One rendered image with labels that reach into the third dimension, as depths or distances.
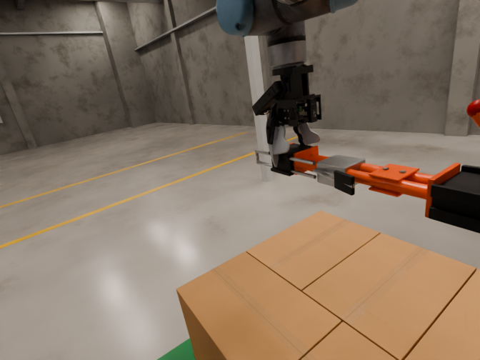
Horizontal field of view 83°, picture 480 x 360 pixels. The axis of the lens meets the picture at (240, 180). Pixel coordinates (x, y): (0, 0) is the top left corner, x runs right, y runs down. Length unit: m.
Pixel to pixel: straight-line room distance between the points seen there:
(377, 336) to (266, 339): 0.37
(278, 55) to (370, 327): 0.92
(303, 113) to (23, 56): 14.19
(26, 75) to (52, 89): 0.94
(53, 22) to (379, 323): 14.78
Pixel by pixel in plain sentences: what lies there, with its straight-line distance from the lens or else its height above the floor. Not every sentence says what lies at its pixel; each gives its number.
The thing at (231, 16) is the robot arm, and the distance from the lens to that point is 0.50.
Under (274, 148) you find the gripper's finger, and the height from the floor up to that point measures 1.24.
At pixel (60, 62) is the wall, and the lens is 14.68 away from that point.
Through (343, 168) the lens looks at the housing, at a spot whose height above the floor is 1.21.
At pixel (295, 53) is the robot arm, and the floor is 1.42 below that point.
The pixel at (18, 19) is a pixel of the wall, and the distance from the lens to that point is 14.83.
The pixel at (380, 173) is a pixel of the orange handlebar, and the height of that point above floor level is 1.21.
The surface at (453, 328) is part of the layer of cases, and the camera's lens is 1.22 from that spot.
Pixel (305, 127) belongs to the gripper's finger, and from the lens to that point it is 0.65.
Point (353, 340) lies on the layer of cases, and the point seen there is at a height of 0.54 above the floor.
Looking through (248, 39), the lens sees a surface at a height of 1.83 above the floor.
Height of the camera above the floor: 1.39
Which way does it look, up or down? 20 degrees down
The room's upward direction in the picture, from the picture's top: 9 degrees counter-clockwise
